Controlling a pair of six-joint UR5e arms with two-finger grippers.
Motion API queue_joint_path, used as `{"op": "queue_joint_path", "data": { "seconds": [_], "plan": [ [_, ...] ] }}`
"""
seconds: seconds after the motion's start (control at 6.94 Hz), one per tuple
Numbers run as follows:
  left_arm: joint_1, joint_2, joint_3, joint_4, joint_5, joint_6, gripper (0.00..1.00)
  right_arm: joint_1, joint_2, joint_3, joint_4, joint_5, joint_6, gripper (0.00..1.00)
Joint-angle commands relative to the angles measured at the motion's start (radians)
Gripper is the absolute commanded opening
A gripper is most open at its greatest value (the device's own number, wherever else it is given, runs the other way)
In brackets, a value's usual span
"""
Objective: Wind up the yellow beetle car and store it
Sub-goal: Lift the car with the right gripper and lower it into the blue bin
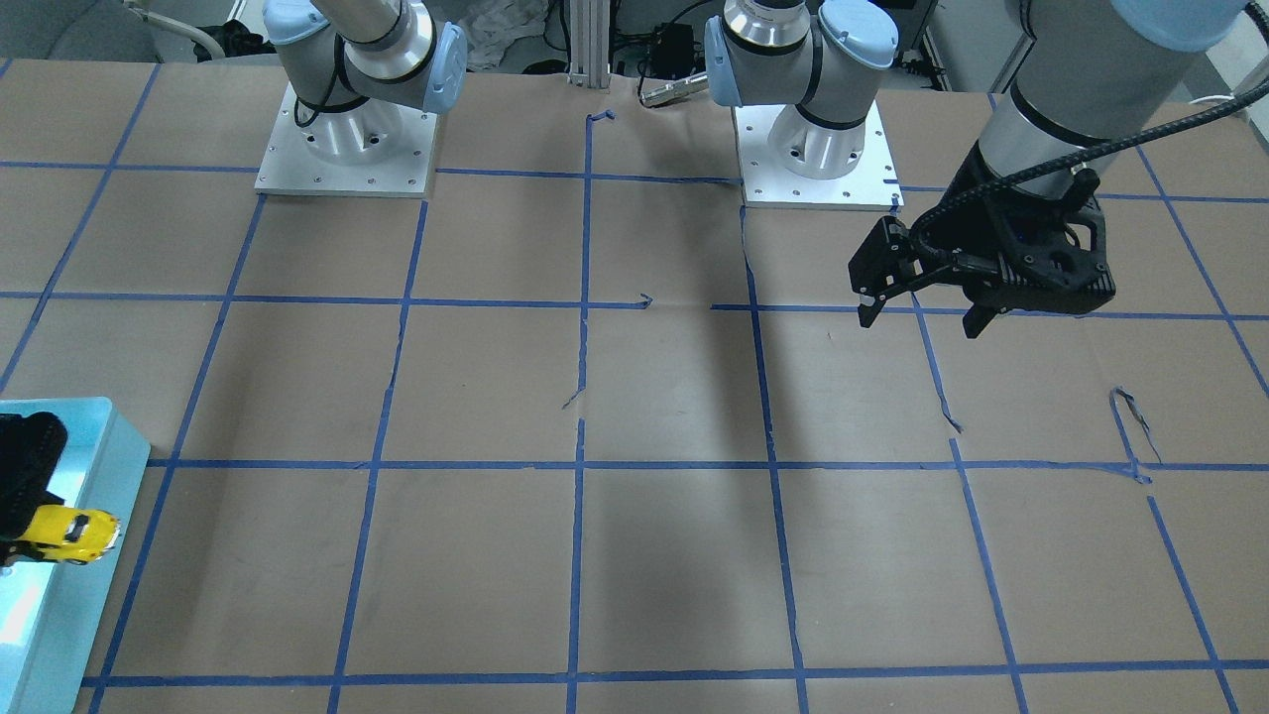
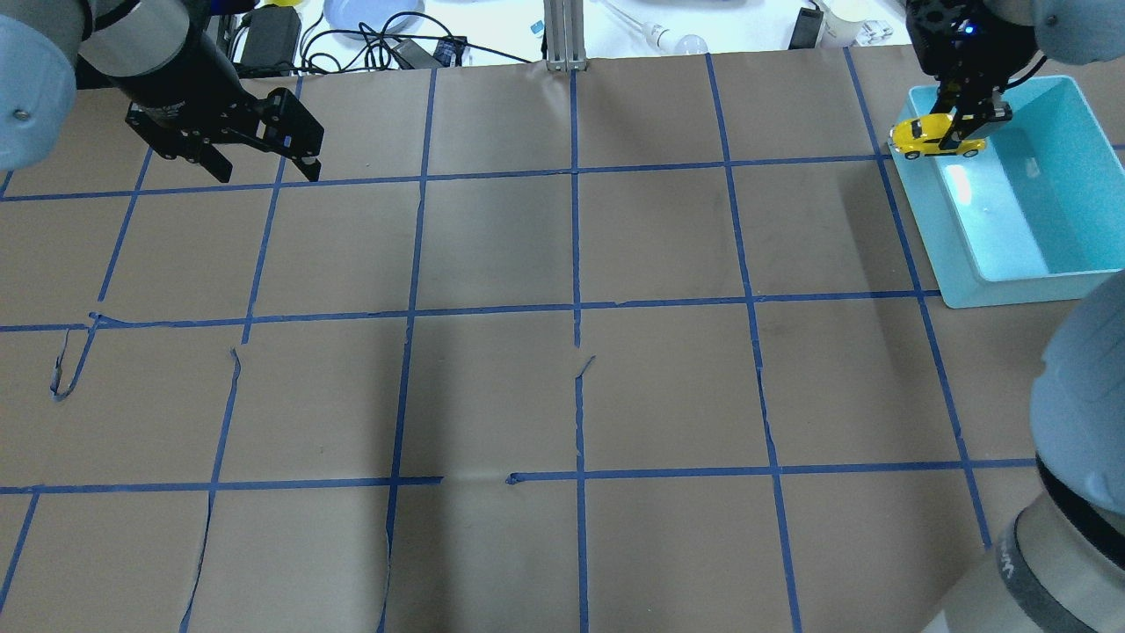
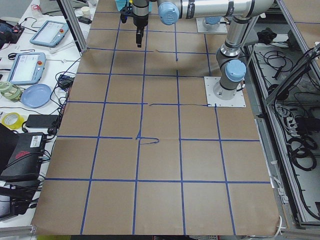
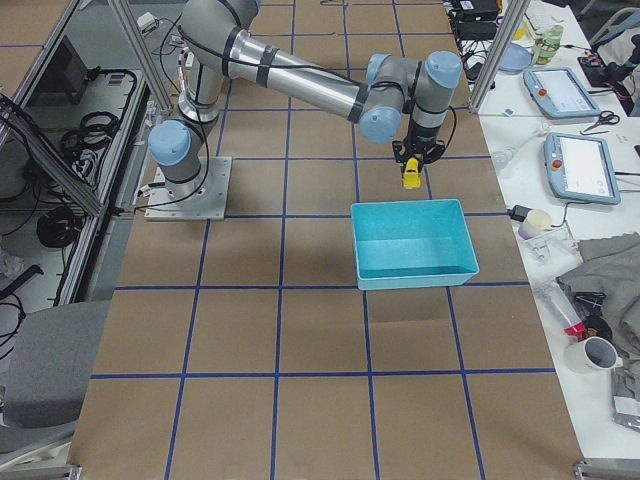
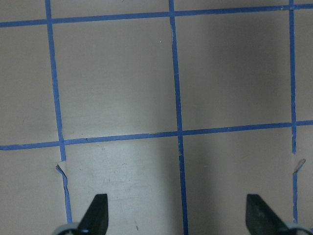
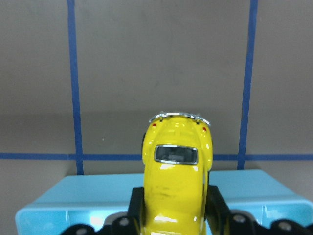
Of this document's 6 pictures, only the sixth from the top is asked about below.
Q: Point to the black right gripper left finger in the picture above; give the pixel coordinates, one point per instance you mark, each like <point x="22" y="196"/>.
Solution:
<point x="128" y="223"/>

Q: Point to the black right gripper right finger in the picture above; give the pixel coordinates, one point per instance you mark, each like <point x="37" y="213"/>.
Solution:
<point x="223" y="221"/>

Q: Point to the yellow toy beetle car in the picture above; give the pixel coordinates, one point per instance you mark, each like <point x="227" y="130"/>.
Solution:
<point x="177" y="153"/>

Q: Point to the turquoise plastic bin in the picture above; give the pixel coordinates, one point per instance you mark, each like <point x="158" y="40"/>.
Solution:
<point x="90" y="199"/>

